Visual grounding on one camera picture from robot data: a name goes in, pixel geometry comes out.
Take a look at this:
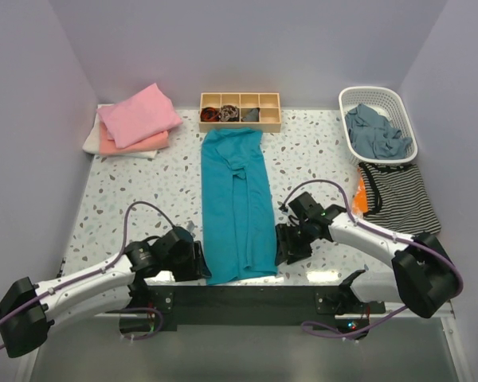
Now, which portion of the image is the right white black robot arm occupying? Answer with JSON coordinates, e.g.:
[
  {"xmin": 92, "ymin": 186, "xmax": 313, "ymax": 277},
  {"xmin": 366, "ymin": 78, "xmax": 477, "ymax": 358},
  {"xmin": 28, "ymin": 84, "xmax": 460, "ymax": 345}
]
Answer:
[{"xmin": 276, "ymin": 192, "xmax": 463, "ymax": 318}]

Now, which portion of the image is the white folded t shirt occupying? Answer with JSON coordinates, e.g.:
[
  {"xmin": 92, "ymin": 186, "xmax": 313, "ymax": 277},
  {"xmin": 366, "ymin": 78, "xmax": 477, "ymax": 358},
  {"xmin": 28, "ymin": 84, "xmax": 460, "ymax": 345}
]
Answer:
[{"xmin": 82, "ymin": 119, "xmax": 169, "ymax": 159}]

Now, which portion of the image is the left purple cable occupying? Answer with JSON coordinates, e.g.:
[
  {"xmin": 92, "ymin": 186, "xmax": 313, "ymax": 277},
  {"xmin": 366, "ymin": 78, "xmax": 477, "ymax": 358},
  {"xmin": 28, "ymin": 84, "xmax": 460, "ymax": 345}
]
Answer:
[{"xmin": 0, "ymin": 201, "xmax": 176, "ymax": 359}]

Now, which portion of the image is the purple cable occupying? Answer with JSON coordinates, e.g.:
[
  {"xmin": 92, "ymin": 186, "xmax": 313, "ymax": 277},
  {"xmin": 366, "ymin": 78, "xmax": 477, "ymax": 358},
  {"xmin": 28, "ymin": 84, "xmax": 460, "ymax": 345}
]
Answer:
[
  {"xmin": 282, "ymin": 178, "xmax": 464, "ymax": 341},
  {"xmin": 0, "ymin": 201, "xmax": 176, "ymax": 359}
]

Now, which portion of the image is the orange white tie-dye shirt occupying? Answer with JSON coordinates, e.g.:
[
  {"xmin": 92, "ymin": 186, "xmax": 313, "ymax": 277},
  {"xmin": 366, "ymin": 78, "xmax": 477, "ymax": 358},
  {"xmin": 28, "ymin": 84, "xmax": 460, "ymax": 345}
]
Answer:
[{"xmin": 352, "ymin": 168, "xmax": 370, "ymax": 217}]

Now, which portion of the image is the aluminium extrusion rail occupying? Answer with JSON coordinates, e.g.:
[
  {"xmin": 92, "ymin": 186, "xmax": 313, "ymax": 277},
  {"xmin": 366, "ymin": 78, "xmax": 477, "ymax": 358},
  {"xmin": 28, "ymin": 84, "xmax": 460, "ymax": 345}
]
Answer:
[{"xmin": 31, "ymin": 311, "xmax": 472, "ymax": 381}]

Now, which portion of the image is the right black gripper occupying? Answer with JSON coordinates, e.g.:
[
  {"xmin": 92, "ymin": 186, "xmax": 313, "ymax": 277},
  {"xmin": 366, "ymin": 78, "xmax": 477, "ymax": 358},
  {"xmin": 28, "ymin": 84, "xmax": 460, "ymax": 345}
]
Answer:
[{"xmin": 274, "ymin": 220, "xmax": 315, "ymax": 266}]

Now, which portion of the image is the grey blue t shirt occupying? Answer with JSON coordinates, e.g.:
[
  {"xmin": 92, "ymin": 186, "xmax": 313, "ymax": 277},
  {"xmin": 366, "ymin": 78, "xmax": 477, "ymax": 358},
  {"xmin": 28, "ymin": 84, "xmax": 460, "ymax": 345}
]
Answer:
[{"xmin": 345, "ymin": 103, "xmax": 413, "ymax": 160}]

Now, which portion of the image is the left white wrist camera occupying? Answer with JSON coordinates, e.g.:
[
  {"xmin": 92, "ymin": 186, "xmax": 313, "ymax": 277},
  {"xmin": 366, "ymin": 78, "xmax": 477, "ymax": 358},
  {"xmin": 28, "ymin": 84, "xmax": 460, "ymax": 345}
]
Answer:
[{"xmin": 186, "ymin": 221, "xmax": 195, "ymax": 232}]

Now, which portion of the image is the white plastic laundry basket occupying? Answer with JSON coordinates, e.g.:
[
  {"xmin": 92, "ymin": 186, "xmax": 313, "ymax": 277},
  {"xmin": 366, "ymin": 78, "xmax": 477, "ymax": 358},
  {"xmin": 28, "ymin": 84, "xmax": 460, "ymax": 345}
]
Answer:
[{"xmin": 338, "ymin": 86, "xmax": 417, "ymax": 166}]

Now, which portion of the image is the pink folded t shirt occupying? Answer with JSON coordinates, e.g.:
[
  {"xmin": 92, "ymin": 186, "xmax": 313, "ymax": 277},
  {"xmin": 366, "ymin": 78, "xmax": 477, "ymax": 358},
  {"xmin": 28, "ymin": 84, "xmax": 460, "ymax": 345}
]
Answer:
[{"xmin": 97, "ymin": 83, "xmax": 182, "ymax": 148}]

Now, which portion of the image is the teal t shirt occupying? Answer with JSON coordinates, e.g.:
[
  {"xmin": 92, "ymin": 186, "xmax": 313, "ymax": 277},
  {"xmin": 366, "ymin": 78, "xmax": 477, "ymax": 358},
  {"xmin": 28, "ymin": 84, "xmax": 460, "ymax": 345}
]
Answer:
[{"xmin": 201, "ymin": 128, "xmax": 277, "ymax": 285}]

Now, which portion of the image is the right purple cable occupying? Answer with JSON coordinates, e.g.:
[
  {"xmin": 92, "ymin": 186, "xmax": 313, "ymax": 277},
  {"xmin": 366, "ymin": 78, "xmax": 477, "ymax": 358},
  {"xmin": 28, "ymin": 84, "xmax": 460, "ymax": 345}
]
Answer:
[{"xmin": 282, "ymin": 178, "xmax": 464, "ymax": 341}]

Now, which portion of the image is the black white striped shirt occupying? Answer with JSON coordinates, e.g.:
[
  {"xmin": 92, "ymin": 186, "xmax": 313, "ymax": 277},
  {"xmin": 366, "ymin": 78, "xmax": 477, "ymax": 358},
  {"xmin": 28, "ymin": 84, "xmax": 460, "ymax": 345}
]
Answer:
[{"xmin": 358, "ymin": 162, "xmax": 441, "ymax": 235}]

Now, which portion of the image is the salmon folded t shirt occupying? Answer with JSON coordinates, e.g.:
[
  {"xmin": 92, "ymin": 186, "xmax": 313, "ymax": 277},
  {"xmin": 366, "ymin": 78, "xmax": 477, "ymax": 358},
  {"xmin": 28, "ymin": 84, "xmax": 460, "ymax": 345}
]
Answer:
[{"xmin": 99, "ymin": 129, "xmax": 169, "ymax": 155}]

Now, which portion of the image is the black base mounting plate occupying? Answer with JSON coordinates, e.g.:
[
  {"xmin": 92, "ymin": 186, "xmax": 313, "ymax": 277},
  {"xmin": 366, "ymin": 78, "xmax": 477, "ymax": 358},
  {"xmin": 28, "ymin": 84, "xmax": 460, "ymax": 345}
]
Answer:
[{"xmin": 119, "ymin": 286, "xmax": 386, "ymax": 334}]

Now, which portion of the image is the dark grey folded cloth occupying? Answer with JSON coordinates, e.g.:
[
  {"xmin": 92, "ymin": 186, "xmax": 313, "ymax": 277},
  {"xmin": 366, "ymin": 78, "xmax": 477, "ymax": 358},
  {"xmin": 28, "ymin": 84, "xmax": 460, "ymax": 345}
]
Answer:
[{"xmin": 241, "ymin": 107, "xmax": 260, "ymax": 123}]

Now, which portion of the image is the wooden compartment organizer box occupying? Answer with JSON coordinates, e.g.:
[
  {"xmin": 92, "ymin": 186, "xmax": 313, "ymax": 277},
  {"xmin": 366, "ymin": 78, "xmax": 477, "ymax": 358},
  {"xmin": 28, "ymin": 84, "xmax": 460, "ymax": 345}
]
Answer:
[{"xmin": 198, "ymin": 92, "xmax": 281, "ymax": 133}]

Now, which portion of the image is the brown patterned scrunchie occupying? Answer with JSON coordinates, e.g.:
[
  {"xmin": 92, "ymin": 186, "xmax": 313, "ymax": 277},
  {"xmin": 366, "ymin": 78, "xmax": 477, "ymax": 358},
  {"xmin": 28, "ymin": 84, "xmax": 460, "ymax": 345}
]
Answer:
[{"xmin": 220, "ymin": 104, "xmax": 240, "ymax": 123}]

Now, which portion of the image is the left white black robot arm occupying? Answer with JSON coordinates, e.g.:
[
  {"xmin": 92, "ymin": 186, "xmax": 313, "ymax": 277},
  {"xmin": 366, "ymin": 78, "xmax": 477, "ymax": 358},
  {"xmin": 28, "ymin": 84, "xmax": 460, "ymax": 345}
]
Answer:
[{"xmin": 0, "ymin": 227, "xmax": 211, "ymax": 358}]

